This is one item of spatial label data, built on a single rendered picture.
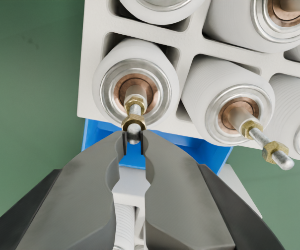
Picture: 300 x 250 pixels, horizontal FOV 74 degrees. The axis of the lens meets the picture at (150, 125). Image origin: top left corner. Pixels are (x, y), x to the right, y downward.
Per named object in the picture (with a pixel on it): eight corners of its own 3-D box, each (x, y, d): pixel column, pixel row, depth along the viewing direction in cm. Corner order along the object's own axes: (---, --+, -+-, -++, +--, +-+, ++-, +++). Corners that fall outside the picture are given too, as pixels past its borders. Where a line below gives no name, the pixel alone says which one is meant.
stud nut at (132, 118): (148, 132, 16) (148, 138, 15) (127, 137, 16) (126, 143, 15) (141, 110, 15) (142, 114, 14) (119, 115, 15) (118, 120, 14)
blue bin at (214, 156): (92, 130, 51) (80, 158, 41) (98, 90, 47) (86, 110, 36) (200, 151, 56) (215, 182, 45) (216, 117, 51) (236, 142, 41)
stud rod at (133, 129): (141, 102, 20) (142, 143, 14) (132, 105, 20) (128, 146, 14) (139, 93, 20) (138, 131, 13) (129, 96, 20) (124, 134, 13)
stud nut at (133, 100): (146, 112, 19) (147, 116, 18) (129, 117, 19) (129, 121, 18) (141, 93, 18) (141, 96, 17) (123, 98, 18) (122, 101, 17)
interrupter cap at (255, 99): (192, 131, 24) (193, 134, 23) (226, 72, 21) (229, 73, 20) (244, 149, 26) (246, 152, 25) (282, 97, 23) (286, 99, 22)
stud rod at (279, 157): (236, 123, 22) (278, 168, 15) (241, 115, 21) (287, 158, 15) (244, 126, 22) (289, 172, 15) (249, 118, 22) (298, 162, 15)
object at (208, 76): (164, 90, 40) (181, 136, 24) (186, 41, 36) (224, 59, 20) (206, 105, 42) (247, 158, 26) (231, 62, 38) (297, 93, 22)
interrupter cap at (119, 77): (117, 133, 24) (116, 136, 23) (87, 72, 20) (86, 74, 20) (179, 113, 23) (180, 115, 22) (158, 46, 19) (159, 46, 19)
